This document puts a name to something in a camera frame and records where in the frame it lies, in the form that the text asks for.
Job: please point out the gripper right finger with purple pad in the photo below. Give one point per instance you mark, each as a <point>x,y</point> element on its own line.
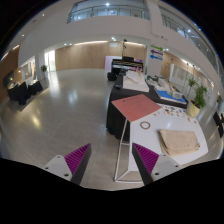
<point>153,166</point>

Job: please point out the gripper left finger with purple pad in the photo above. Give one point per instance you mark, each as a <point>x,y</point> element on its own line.
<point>72,166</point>

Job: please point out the beige folded towel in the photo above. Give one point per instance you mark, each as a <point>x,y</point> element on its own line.
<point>175,143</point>

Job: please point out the black draped display table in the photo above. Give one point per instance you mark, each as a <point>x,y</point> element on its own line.
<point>115,119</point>

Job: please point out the pink sign board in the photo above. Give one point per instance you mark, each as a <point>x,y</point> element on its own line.
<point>136,107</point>

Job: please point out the blue architectural model board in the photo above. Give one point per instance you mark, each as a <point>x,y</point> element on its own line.
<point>170,96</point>

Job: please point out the potted plant in yellow pot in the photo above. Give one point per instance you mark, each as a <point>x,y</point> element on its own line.
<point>194,106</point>

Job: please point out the white architectural model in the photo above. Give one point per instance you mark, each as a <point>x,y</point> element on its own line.
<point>135,81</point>

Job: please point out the black armchair group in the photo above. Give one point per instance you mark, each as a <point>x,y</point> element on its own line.
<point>21,93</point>

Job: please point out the small potted plant far left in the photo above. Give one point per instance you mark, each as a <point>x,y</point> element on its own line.
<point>43,69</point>

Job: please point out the black piano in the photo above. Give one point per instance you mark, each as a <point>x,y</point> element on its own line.
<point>118,64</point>

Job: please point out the coloured direction arrow signs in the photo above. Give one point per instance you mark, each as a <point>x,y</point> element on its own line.
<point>156,52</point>

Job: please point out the white sign stand frame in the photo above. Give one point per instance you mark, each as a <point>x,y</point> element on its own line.
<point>125,164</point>

